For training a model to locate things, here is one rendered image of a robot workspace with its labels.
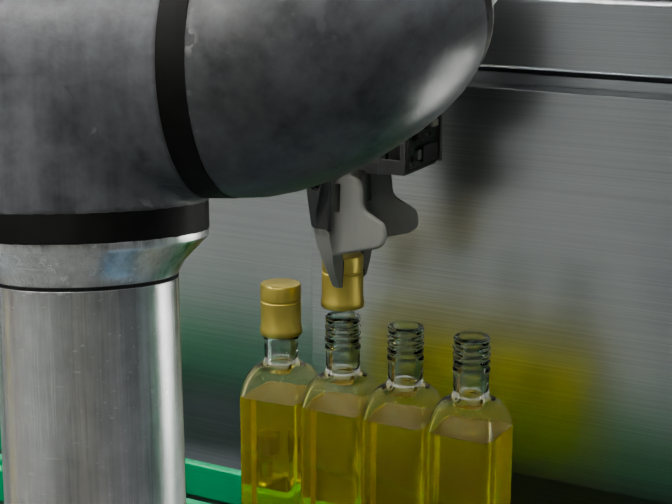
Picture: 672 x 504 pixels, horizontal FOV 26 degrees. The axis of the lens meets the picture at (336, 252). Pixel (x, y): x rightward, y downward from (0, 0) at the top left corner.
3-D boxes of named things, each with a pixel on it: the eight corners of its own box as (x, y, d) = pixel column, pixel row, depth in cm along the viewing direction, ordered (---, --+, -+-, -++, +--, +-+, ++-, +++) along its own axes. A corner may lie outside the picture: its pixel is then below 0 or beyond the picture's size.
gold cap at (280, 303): (257, 338, 121) (256, 288, 120) (262, 326, 124) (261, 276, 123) (300, 339, 121) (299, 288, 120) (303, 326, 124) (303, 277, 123)
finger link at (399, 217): (412, 283, 118) (405, 175, 114) (347, 274, 121) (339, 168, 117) (428, 268, 120) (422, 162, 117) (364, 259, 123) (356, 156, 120)
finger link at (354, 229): (374, 298, 112) (383, 178, 111) (307, 288, 115) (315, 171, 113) (392, 294, 115) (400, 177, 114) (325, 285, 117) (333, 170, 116)
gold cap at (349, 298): (371, 302, 120) (372, 251, 119) (351, 313, 117) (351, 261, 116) (333, 297, 122) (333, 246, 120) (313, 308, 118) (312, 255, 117)
